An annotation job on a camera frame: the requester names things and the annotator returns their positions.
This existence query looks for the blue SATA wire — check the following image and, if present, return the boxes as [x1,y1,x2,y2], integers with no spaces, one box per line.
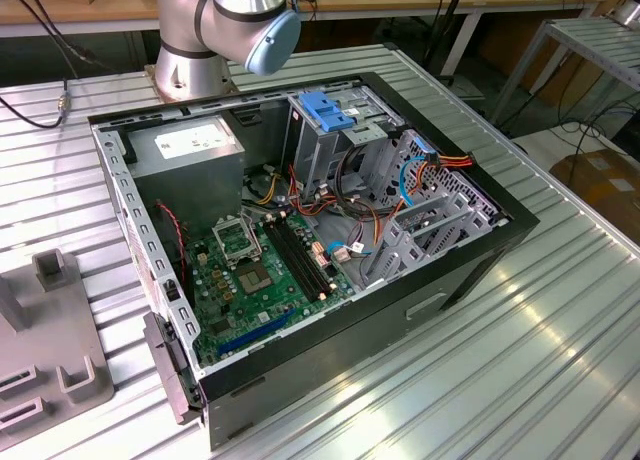
[326,133,438,262]

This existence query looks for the red orange yellow power wire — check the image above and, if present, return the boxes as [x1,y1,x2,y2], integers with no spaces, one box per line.
[287,151,475,254]

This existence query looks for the metal disk bay cage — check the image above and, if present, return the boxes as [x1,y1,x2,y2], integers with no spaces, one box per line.
[359,128,511,291]

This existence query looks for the black RAM slot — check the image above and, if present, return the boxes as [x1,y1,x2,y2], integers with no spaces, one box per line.
[263,222,317,303]
[270,220,324,300]
[276,218,330,297]
[282,215,336,294]

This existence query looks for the metal optical drive cage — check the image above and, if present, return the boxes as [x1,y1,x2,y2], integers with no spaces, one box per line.
[282,86,404,201]

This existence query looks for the thin metal locking lever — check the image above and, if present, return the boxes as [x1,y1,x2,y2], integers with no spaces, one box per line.
[247,214,266,261]

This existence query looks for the CPU socket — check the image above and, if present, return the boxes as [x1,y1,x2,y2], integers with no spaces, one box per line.
[234,262,279,296]

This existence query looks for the green motherboard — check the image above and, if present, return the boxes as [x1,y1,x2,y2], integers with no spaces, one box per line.
[187,209,359,366]

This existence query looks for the blue plastic drive latch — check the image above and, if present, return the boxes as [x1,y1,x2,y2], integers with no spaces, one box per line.
[298,92,358,135]

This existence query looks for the blue expansion slot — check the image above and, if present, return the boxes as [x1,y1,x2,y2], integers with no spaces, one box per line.
[217,307,296,360]

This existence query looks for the grey power supply box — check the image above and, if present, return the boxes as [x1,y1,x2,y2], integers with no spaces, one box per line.
[122,114,247,236]

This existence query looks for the black open PC case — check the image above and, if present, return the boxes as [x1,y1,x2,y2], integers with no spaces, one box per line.
[87,71,542,452]

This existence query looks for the black case fan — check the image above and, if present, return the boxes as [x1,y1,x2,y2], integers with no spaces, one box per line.
[152,198,196,306]

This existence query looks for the grey plastic case bezel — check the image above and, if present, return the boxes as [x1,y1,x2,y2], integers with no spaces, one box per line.
[142,312,206,426]

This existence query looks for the wooden desk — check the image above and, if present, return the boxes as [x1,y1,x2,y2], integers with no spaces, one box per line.
[0,0,606,76]

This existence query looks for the black tripod stand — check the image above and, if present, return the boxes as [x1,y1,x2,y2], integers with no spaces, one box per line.
[423,0,472,86]

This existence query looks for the grey parts rack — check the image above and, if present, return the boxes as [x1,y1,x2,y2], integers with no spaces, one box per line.
[0,248,116,439]

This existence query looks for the brown cardboard box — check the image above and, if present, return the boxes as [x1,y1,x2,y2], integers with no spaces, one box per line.
[549,147,640,246]

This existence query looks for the black wire bundle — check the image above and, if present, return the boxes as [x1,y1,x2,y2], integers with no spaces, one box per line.
[333,142,401,226]

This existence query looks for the yellow black PSU wires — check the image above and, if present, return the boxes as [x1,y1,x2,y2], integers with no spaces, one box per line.
[243,167,281,206]

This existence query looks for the metal socket cover frame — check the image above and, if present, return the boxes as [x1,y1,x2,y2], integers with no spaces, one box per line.
[212,214,265,269]

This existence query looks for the black cable metal plug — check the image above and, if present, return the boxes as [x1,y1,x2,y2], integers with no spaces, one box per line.
[0,77,71,130]

